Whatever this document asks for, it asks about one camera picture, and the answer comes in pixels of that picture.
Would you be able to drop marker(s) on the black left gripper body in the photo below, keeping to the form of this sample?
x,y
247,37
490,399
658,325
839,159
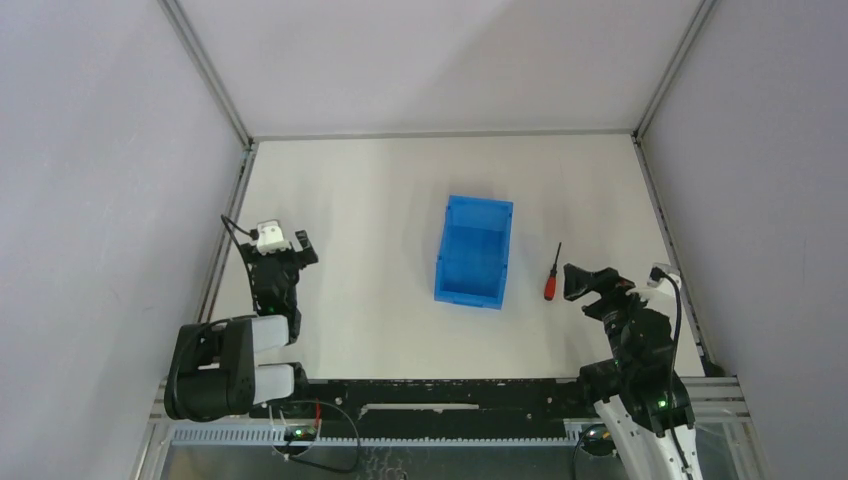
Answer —
x,y
279,259

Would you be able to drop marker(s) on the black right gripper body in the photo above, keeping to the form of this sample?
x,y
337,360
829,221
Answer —
x,y
613,312

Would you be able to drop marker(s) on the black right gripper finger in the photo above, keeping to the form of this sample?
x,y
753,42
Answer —
x,y
574,290
604,279

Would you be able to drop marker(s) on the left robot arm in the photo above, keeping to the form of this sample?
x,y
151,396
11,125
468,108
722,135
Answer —
x,y
214,370

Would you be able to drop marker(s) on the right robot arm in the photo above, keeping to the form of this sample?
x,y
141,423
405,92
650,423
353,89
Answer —
x,y
637,393

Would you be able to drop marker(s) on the blue plastic bin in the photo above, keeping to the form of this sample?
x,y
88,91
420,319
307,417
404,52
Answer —
x,y
473,257

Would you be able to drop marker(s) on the small green circuit board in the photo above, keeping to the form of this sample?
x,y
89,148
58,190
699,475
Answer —
x,y
301,434

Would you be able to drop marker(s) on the red handled screwdriver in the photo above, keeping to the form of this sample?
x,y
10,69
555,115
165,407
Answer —
x,y
550,288

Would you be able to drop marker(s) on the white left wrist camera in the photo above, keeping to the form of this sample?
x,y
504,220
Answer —
x,y
271,238

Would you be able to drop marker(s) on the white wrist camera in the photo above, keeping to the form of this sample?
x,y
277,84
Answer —
x,y
271,238
663,280

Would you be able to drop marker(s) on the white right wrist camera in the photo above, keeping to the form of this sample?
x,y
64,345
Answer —
x,y
663,280

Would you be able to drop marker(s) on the black mounting rail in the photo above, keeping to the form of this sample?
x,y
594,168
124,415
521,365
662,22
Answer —
x,y
458,409

